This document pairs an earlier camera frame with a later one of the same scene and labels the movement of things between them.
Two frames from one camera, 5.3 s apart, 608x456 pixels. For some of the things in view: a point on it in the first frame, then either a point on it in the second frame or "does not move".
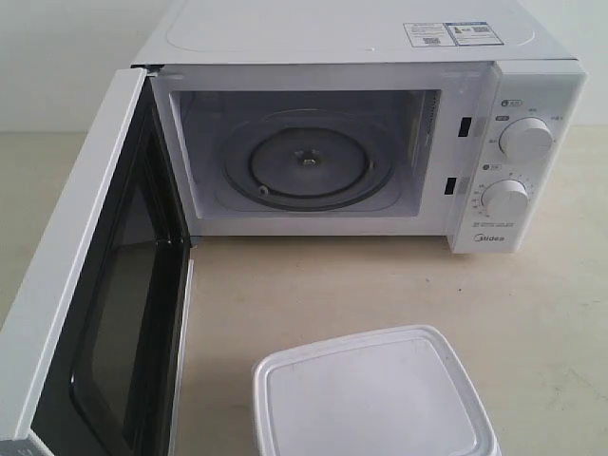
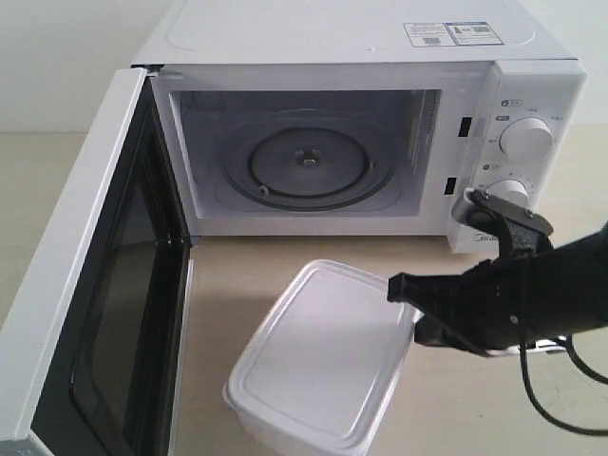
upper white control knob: (526, 138) does not move
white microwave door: (95, 353) does not move
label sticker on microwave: (432, 34) does not move
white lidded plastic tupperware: (406, 391) -> (320, 369)
